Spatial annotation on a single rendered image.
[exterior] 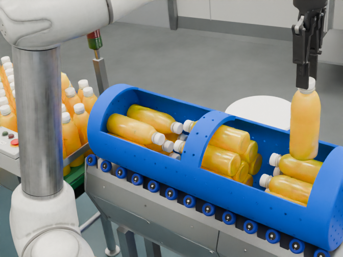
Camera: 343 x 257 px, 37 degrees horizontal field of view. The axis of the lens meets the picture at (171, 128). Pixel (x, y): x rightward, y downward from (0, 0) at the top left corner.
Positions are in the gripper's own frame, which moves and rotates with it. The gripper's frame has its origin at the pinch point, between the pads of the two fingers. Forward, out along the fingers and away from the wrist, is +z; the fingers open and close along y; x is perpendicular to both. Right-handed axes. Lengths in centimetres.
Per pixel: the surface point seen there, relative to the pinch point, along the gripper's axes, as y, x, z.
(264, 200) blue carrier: -9.5, 6.3, 36.3
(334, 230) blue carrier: -4.8, -12.0, 42.0
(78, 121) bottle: 0, 91, 42
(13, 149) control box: -28, 94, 39
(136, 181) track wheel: -7, 57, 52
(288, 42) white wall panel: 310, 156, 146
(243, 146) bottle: 5.3, 21.5, 32.7
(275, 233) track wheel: -6, 5, 51
